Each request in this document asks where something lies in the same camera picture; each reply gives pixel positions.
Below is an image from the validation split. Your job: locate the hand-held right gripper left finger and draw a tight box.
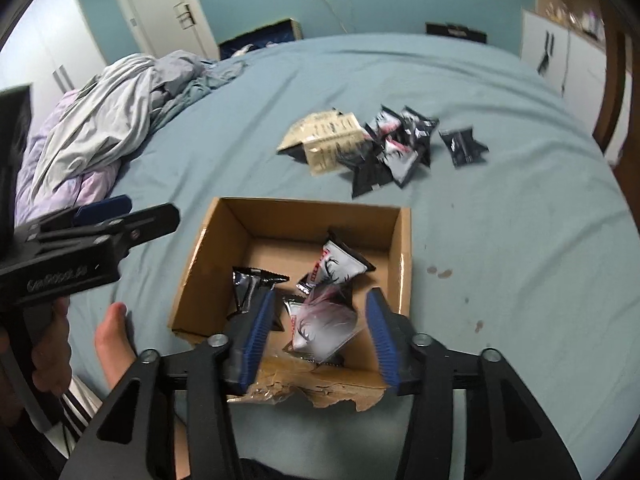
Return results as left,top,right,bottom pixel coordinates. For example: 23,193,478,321
59,289,279,480

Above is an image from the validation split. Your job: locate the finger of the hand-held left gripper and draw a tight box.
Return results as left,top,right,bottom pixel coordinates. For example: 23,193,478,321
30,194,133,233
37,203,181,261

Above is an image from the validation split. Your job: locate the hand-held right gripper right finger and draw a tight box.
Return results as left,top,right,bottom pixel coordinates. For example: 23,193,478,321
364,287,583,480

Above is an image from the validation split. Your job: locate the large black foil packet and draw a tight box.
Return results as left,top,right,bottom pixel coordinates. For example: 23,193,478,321
226,266,291,323

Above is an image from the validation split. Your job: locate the white deer print packet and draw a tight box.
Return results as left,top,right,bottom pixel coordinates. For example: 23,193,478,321
296,230,377,295
282,282,366,366

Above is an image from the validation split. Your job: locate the brown cardboard box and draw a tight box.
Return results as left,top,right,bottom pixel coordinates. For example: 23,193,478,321
167,196,413,413

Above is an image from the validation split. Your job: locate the beige snack packet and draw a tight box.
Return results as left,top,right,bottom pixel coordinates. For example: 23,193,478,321
305,135,369,177
277,110,362,155

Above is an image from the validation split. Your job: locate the pile of black white packets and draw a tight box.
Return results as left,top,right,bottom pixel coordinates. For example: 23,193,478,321
337,104,441,199

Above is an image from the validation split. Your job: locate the small black packet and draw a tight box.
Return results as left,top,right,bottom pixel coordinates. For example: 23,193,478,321
439,126,490,167

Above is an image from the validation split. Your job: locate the person's left hand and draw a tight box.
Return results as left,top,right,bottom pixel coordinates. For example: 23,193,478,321
0,296,73,428

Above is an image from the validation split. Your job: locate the person's bare foot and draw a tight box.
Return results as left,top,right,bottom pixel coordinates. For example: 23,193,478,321
94,301,142,403

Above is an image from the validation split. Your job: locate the crumpled grey quilt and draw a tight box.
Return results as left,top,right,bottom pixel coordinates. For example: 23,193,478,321
37,52,248,196

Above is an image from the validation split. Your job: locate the black white striped cloth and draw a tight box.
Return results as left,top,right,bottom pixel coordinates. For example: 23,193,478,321
45,375,108,461

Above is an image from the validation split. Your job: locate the blue-grey bed sheet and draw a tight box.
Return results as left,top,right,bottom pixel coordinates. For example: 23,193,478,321
15,32,633,480

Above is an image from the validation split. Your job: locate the white wardrobe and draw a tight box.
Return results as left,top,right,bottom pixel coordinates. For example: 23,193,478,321
0,0,108,96

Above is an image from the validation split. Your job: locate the white door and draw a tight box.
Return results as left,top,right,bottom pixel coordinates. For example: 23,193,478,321
109,0,221,61

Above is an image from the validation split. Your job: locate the white cabinet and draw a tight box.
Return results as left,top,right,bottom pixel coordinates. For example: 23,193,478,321
520,7,633,151

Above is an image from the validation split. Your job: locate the brown wooden chair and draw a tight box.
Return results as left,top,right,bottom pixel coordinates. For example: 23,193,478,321
592,0,640,166

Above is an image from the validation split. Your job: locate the row of small bottles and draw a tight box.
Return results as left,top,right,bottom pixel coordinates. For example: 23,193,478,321
547,2,603,36

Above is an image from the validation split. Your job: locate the yellow cable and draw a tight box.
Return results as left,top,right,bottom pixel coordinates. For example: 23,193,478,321
312,0,353,36

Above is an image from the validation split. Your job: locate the black cabinet handle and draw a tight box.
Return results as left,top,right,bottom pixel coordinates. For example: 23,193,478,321
537,31,556,73

